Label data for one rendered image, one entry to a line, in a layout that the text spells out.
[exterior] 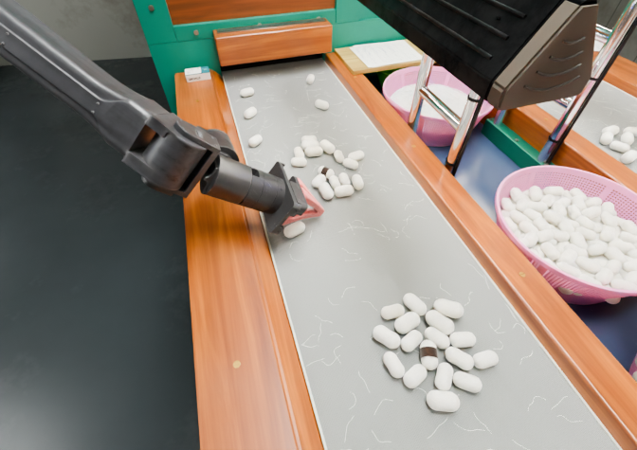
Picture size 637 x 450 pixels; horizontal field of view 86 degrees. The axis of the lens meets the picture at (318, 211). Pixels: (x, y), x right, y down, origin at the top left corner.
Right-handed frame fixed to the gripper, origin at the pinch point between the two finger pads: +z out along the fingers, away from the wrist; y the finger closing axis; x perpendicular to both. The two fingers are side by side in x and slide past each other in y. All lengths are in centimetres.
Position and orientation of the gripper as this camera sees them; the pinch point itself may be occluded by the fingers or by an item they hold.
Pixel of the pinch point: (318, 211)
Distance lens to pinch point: 57.1
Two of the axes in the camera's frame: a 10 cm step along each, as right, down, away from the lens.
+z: 7.4, 2.6, 6.3
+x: -6.0, 6.6, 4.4
